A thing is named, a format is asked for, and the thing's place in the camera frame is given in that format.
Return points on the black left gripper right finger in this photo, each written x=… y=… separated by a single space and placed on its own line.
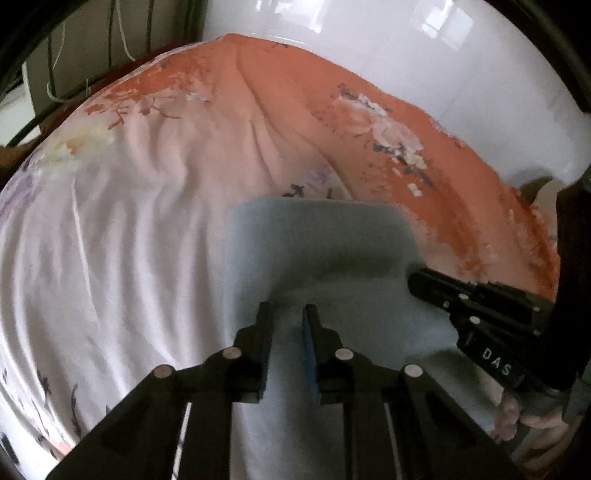
x=396 y=424

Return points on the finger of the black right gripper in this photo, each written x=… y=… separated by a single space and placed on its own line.
x=445 y=292

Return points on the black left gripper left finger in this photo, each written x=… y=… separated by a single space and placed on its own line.
x=176 y=424

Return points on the grey knit pants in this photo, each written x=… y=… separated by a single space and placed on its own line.
x=350 y=260

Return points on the person right hand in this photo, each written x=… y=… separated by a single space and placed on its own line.
x=510 y=415

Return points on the orange floral bed sheet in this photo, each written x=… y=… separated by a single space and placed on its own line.
x=113 y=231

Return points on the metal bed frame headboard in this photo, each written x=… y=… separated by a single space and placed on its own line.
x=57 y=53

